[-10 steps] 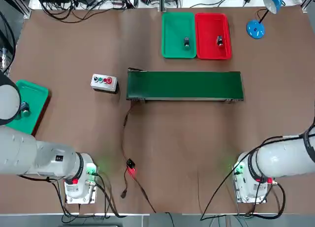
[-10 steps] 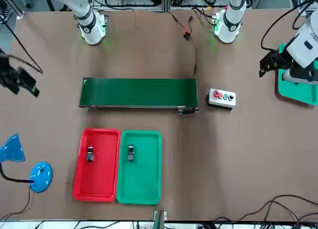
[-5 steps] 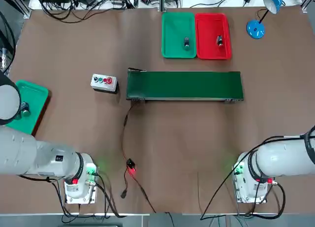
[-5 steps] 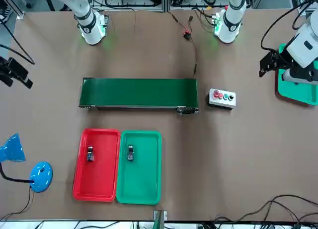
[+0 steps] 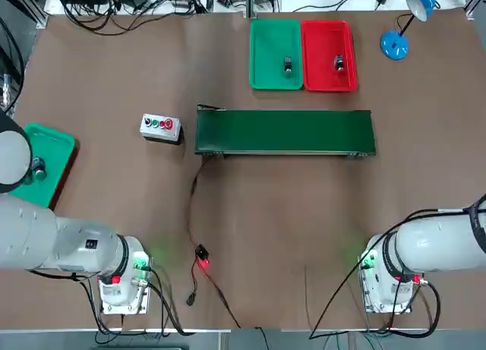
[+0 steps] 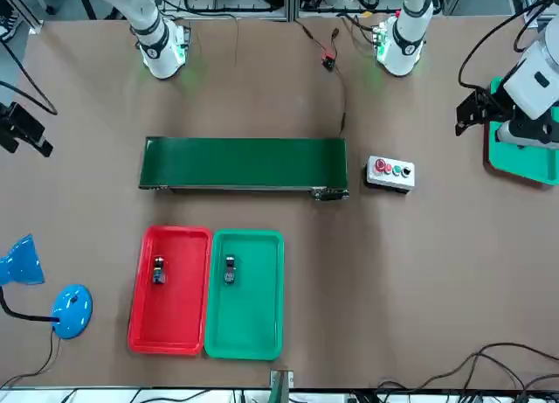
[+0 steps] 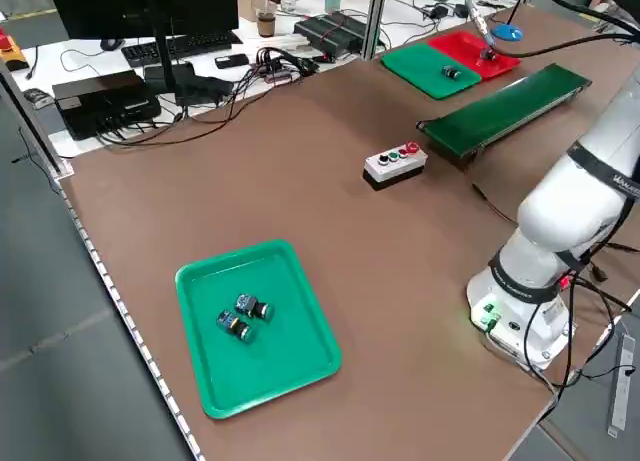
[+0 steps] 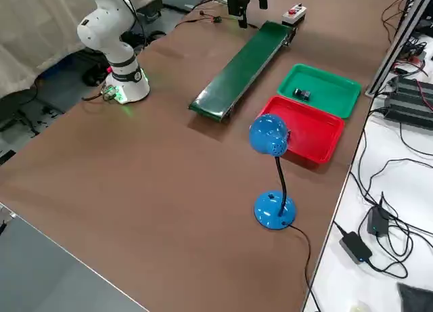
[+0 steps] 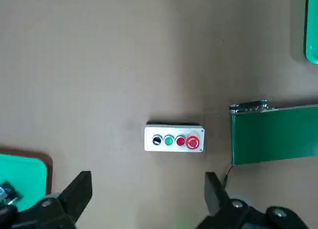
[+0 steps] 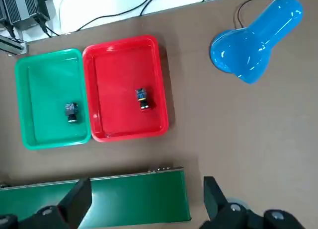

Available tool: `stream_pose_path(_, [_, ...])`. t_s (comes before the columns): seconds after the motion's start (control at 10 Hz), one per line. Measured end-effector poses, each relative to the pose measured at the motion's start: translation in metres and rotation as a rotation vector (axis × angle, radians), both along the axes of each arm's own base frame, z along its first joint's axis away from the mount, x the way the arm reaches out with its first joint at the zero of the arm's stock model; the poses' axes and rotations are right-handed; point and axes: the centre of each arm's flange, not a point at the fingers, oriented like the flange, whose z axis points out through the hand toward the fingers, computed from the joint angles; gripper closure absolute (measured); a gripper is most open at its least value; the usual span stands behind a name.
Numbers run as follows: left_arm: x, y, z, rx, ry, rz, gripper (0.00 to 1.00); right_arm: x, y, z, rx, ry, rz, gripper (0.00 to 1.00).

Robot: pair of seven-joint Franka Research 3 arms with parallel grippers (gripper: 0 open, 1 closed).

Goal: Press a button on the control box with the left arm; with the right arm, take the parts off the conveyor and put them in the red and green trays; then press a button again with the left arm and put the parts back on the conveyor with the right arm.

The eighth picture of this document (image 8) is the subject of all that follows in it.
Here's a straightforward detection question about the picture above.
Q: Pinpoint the grey push-button control box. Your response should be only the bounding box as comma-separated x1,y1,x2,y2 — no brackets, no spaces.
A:
281,3,308,26

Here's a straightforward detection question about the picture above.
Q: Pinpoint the black-capped push-button part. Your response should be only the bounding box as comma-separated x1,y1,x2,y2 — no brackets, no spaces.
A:
292,87,313,102

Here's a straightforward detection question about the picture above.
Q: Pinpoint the green conveyor belt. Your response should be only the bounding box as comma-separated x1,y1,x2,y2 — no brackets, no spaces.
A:
188,20,299,124

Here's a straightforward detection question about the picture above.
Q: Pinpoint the green plastic tray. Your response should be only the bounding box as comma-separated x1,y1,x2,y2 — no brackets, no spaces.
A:
277,64,363,119

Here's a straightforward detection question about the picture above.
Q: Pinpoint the blue desk lamp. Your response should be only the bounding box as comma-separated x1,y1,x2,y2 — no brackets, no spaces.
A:
248,114,300,231

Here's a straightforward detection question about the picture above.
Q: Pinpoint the red plastic tray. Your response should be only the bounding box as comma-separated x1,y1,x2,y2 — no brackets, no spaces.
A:
256,95,345,165

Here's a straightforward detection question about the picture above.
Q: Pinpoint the aluminium profile beam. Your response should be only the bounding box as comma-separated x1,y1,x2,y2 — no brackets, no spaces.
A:
367,0,433,96

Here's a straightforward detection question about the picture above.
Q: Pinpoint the black finned power supply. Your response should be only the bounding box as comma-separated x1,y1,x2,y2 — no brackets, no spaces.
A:
384,91,433,130
392,75,433,105

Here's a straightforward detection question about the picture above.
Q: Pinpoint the white cloth curtain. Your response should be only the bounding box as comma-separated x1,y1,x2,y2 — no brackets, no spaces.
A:
0,0,166,99

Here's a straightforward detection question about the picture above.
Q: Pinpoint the black power adapter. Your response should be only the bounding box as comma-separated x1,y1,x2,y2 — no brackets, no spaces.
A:
339,231,373,265
367,205,390,238

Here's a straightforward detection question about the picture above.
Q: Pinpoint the dark grey cloth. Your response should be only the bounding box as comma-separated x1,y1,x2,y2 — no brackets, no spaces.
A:
396,282,433,312

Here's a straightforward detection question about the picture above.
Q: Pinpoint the grey metal side table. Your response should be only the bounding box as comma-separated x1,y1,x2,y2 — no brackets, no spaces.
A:
0,203,150,312

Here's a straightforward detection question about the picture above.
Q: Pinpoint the red black conveyor wire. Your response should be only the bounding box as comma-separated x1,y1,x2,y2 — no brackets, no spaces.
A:
174,10,228,30

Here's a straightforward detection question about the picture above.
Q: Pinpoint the black lamp cable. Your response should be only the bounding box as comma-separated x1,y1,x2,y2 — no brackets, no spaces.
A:
286,223,321,312

